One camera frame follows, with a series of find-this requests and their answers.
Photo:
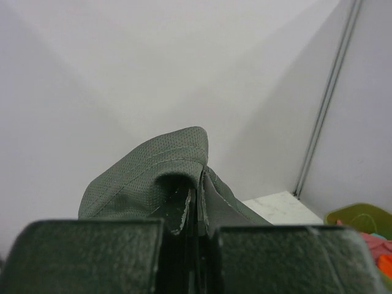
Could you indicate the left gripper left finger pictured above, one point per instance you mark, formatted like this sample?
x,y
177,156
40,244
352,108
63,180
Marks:
x,y
148,255

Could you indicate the orange t shirt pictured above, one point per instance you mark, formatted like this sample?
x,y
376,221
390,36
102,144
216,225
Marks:
x,y
384,263

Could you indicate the right aluminium frame post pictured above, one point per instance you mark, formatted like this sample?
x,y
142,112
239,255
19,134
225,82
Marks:
x,y
327,94

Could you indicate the dark grey t shirt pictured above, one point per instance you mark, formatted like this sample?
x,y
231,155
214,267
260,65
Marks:
x,y
142,180

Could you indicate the teal cloth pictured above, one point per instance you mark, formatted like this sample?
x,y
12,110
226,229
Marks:
x,y
379,236

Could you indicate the olive green plastic bin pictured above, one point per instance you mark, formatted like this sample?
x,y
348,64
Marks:
x,y
363,217

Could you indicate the pink t shirt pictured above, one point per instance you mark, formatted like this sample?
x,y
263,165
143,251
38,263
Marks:
x,y
376,245

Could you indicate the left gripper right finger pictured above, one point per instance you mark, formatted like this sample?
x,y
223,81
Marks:
x,y
238,254

